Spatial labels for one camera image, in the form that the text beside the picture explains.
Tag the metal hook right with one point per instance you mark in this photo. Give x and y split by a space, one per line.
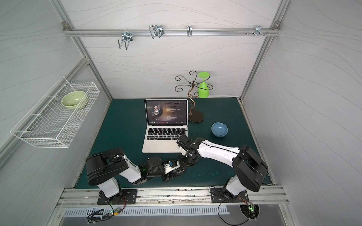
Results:
258 32

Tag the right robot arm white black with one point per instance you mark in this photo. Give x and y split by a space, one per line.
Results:
250 169

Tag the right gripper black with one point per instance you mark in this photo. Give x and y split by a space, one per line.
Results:
184 141

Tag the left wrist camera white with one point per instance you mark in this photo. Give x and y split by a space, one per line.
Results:
169 166

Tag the aluminium top rail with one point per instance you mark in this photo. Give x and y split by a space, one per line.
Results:
196 32

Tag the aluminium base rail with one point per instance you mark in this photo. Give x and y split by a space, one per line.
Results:
170 196

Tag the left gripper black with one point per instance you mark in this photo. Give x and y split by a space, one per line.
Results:
178 170

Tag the blue bowl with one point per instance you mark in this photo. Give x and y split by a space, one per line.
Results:
219 129

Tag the metal double hook middle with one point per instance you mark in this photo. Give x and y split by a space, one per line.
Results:
156 31

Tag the dark metal cup stand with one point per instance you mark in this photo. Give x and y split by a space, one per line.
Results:
194 115

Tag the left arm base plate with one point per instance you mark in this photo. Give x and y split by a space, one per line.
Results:
125 196

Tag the white wire basket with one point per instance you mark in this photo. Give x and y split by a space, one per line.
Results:
48 124

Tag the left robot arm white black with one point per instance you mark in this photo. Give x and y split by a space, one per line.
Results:
102 169

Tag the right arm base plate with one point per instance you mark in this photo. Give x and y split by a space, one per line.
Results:
219 195

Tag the metal double hook left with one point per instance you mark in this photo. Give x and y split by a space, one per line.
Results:
125 40

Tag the metal double hook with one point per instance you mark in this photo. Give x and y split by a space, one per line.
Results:
125 40
156 31

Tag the green bowl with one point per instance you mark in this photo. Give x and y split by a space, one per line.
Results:
75 100

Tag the silver laptop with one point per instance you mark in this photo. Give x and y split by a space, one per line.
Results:
167 120

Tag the white vent grille strip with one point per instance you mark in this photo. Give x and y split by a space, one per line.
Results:
150 211

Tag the small metal hook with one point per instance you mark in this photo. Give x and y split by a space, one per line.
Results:
189 30

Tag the green plastic goblet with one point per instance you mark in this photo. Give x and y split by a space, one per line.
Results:
203 89

